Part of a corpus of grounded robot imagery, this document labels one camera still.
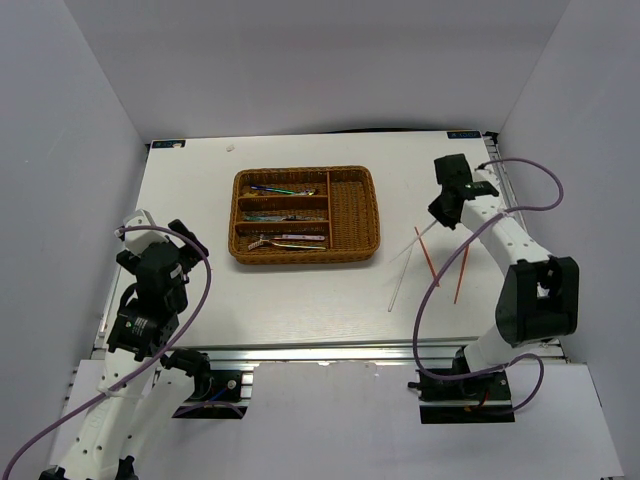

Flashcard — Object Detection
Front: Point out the white chopstick short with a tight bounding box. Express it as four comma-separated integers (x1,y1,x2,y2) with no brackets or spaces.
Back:
389,220,438,263

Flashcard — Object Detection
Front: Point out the red chopstick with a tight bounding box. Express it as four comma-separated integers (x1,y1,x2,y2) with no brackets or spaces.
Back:
413,226,438,280
453,246,470,305

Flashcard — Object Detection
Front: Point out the green handled table knife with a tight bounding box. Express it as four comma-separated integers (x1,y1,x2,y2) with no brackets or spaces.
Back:
243,215,294,223

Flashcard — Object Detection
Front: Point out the iridescent round bowl spoon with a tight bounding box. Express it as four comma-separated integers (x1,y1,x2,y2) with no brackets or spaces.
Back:
250,185,297,195

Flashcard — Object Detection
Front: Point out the white chopstick long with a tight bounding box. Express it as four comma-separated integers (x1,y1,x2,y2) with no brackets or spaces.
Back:
387,246,413,313

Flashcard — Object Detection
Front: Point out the pink handled fork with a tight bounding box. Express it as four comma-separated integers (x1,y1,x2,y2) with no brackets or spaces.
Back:
260,233,326,242

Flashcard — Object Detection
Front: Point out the silver patterned table knife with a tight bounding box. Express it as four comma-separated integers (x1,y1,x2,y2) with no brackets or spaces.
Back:
281,215,325,222

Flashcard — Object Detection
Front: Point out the purple iridescent spoon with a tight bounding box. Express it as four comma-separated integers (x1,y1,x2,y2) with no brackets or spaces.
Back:
291,189,317,196

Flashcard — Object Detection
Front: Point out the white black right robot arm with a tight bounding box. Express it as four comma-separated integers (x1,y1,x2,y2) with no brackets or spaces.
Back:
428,154,579,399

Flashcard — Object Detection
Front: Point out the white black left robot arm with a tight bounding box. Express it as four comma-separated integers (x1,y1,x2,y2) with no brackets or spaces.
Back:
40,210,212,479

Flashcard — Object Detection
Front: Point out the right blue table label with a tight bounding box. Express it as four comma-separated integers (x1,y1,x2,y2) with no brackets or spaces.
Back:
446,130,483,140

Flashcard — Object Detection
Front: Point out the blue table label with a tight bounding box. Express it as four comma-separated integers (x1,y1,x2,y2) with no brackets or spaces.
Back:
150,139,186,149
446,130,483,140

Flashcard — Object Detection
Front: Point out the left blue table label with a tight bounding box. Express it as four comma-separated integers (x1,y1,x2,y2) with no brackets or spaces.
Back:
150,139,186,149

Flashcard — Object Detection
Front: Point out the woven wicker cutlery tray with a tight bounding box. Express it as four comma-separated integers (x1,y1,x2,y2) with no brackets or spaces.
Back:
228,165,380,265

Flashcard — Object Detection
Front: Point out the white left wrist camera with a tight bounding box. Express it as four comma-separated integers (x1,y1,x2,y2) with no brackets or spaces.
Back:
114,209,168,257

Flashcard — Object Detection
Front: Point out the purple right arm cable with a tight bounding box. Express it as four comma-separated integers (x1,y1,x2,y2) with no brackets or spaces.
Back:
412,157,565,415

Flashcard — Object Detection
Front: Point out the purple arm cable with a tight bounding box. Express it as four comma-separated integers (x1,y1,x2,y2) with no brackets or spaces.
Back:
412,157,565,415
0,225,249,480

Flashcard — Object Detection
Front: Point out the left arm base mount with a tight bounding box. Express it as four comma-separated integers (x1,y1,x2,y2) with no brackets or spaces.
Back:
174,369,253,420

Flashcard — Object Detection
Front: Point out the aluminium table frame rail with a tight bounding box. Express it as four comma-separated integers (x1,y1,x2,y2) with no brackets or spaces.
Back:
92,130,576,369

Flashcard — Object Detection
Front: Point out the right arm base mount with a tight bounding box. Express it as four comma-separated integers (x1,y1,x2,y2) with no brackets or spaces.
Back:
407,371,515,425

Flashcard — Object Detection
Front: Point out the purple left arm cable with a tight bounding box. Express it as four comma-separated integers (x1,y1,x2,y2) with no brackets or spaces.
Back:
0,225,249,480

